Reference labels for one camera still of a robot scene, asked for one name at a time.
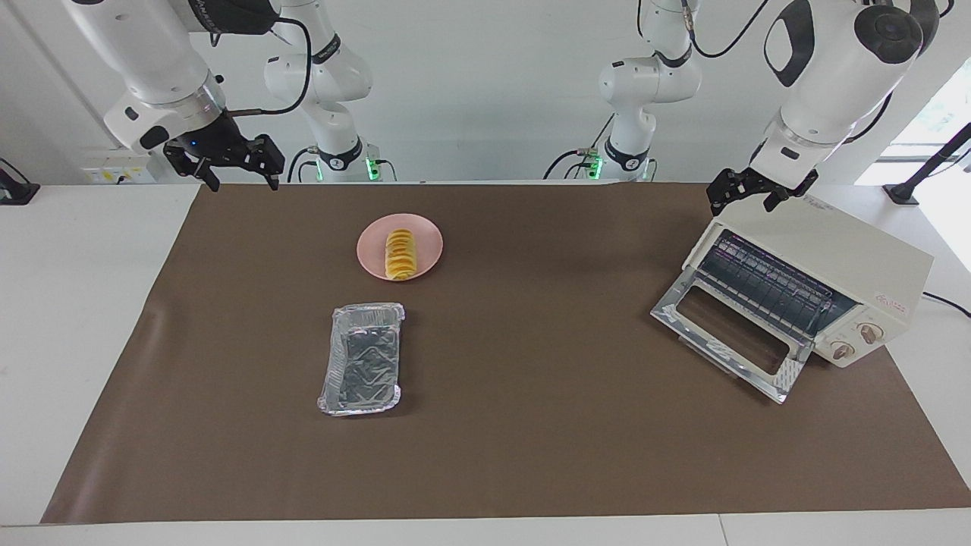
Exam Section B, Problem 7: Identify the golden ridged bread loaf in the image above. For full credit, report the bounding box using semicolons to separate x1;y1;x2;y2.
384;228;419;281

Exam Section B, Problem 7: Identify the silver foil baking tray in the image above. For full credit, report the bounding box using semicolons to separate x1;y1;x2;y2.
317;303;406;416

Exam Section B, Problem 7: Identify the cream toaster oven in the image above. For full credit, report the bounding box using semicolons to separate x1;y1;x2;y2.
683;193;935;370

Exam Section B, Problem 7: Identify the glass oven door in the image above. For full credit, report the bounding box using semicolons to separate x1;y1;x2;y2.
651;267;816;404

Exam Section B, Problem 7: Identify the pink round plate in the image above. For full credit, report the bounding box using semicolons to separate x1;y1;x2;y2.
357;213;444;282

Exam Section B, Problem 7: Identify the black table clamp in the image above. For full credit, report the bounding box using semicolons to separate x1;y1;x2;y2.
0;157;40;206

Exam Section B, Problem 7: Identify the brown table mat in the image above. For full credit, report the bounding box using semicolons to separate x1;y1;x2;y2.
40;182;971;526

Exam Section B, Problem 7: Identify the black right arm base cable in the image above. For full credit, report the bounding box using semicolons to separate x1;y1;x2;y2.
287;146;319;183

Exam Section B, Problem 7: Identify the black arm base cable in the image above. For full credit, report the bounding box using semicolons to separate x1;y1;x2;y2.
542;114;617;180
287;146;319;183

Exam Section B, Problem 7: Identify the white wall power outlet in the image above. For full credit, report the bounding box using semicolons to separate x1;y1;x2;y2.
82;149;169;185

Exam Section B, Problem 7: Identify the black left arm base cable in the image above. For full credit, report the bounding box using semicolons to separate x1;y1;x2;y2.
542;114;617;180

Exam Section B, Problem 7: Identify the black oven power cable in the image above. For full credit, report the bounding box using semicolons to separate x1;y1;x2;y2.
920;290;971;319

